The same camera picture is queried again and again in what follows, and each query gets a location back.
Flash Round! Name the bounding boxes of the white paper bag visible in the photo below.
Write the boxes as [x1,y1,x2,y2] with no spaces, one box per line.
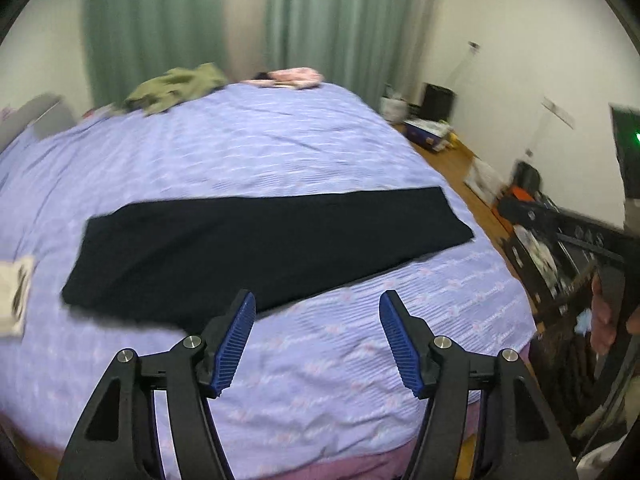
[465,157,503,201]

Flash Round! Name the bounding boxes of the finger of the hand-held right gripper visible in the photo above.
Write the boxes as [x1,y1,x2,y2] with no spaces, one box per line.
[500,194,626,266]

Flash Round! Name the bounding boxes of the black pants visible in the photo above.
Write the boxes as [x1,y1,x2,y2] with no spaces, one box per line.
[60,186,475,331]

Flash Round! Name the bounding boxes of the blue cardboard box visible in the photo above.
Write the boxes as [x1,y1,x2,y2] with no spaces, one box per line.
[402,119,451,153]

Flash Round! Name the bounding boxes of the grey padded headboard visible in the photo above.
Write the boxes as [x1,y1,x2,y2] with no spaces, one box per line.
[0,92,78,153]

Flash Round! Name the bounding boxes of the black bin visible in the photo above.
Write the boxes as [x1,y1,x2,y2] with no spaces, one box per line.
[420,82,456,123]

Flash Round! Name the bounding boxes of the dark cloth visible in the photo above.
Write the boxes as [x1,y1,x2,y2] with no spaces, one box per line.
[530,320,613,436]

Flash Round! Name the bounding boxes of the white printed cloth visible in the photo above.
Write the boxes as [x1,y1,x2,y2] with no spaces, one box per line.
[0,255,37,337]

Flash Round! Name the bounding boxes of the olive green clothing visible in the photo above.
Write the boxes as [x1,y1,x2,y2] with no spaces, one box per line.
[122,62,228,116]

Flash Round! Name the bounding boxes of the black shelf with clutter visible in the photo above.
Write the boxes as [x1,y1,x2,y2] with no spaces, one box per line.
[502,210,601,326]

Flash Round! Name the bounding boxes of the white plastic bag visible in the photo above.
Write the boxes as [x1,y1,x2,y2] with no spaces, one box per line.
[380,95,421,123]

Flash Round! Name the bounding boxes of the pink clothing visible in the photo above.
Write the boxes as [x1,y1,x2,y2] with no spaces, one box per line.
[240,66,323,92]

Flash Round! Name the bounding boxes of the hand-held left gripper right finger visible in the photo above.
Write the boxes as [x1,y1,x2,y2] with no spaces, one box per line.
[378,290,581,480]

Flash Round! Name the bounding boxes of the person's right hand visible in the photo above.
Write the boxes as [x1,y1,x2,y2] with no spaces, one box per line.
[590,262,619,356]

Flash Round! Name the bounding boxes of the black bag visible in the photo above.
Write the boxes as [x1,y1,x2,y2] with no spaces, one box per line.
[512,161,542,196]

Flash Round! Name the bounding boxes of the green curtain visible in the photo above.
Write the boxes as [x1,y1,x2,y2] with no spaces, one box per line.
[82,0,236,108]
[262,0,443,111]

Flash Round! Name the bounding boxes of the bed with purple patterned sheet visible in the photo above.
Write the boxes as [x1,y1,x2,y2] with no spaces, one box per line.
[0,81,538,480]

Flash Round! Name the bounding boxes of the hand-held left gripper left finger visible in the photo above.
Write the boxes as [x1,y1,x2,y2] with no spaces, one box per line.
[56,289,258,480]

